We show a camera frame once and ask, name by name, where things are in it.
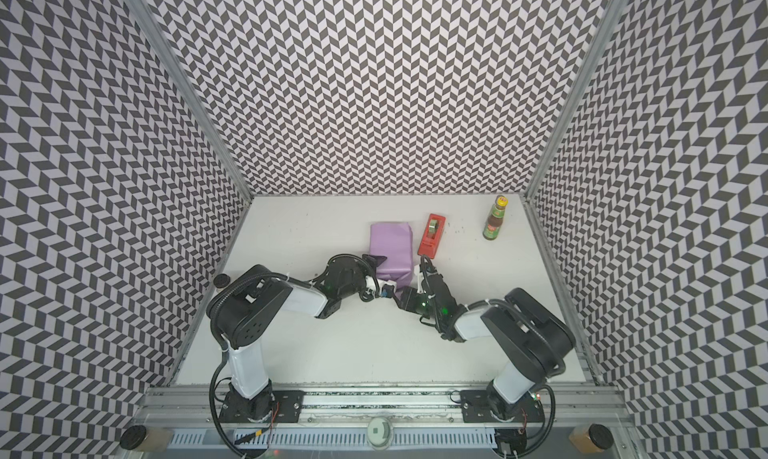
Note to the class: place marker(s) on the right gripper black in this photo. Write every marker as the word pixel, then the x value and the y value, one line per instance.
pixel 429 284

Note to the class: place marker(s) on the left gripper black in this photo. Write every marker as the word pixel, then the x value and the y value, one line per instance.
pixel 367 269

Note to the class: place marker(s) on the pink wrapping paper sheet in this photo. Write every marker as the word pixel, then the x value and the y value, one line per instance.
pixel 394 242

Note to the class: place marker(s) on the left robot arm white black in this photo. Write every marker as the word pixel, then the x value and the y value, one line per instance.
pixel 242 310

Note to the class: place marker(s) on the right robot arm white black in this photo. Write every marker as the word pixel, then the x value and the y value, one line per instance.
pixel 533 339

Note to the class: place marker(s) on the red tape dispenser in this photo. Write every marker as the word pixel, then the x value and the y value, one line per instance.
pixel 431 237

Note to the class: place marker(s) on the green sauce bottle yellow cap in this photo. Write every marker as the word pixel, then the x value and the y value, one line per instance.
pixel 495 218

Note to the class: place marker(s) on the round white button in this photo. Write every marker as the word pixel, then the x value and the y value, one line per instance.
pixel 380 433

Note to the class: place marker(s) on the small jar black lid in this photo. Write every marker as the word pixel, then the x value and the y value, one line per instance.
pixel 221 281

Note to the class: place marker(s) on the right corner jar black lid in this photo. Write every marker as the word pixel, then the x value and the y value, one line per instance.
pixel 592 438

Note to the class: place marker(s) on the corner jar black lid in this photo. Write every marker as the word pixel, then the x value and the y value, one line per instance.
pixel 145 439
pixel 592 438

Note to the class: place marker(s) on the left corner jar black lid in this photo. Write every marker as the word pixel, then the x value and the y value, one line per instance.
pixel 145 439

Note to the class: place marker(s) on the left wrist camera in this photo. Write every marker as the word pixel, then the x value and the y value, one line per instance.
pixel 388 290

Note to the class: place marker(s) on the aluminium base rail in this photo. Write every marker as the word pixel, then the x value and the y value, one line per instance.
pixel 409 405

